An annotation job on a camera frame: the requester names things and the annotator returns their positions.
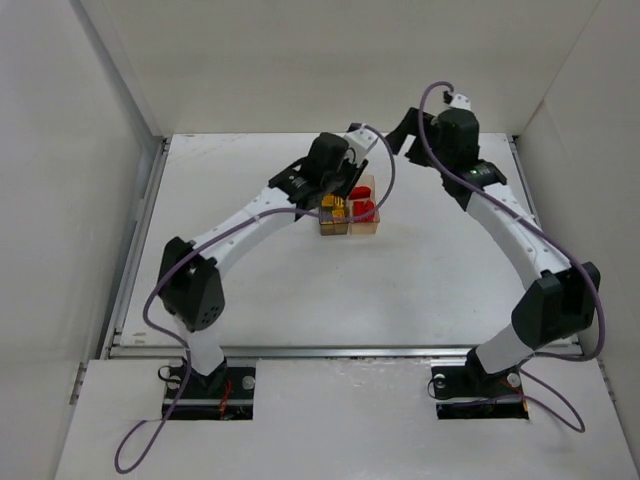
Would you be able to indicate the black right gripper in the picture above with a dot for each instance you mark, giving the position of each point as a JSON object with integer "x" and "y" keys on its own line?
{"x": 410, "y": 135}

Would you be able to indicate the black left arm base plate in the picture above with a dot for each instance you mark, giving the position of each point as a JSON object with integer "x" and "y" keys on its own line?
{"x": 227, "y": 395}

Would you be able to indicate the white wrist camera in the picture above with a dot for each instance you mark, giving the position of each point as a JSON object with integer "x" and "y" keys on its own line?
{"x": 456, "y": 101}
{"x": 361, "y": 140}

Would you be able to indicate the orange transparent container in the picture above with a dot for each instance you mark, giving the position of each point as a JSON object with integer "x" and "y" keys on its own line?
{"x": 364, "y": 228}

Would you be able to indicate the red small lego brick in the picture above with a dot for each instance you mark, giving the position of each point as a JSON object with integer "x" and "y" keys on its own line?
{"x": 363, "y": 211}

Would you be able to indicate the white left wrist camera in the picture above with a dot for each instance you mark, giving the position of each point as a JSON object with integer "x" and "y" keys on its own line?
{"x": 361, "y": 140}

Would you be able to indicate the aluminium rail left side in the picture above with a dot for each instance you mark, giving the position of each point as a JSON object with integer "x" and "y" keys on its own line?
{"x": 151, "y": 169}

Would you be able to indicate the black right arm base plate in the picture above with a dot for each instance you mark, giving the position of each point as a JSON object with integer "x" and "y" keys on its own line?
{"x": 480, "y": 400}

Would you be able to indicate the yellow striped lego brick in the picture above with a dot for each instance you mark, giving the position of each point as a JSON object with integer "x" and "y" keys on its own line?
{"x": 333, "y": 202}

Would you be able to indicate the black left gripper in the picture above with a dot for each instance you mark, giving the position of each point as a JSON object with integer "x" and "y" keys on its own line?
{"x": 347, "y": 179}

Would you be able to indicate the yellow butterfly lego brick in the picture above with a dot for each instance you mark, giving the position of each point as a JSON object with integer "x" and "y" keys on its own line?
{"x": 326, "y": 216}

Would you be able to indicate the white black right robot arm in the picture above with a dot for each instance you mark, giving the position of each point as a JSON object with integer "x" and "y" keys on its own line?
{"x": 558, "y": 299}

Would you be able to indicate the aluminium rail front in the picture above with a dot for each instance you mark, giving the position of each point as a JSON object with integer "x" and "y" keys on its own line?
{"x": 306, "y": 352}

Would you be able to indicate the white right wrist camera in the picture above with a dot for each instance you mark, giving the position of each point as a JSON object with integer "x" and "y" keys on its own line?
{"x": 456, "y": 101}

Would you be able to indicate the red angled lego brick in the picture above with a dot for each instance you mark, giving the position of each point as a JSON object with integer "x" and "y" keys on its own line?
{"x": 360, "y": 192}

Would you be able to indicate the grey transparent container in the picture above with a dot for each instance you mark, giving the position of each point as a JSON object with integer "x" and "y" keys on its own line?
{"x": 337, "y": 228}

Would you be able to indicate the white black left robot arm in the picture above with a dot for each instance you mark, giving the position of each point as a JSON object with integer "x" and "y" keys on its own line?
{"x": 194, "y": 292}

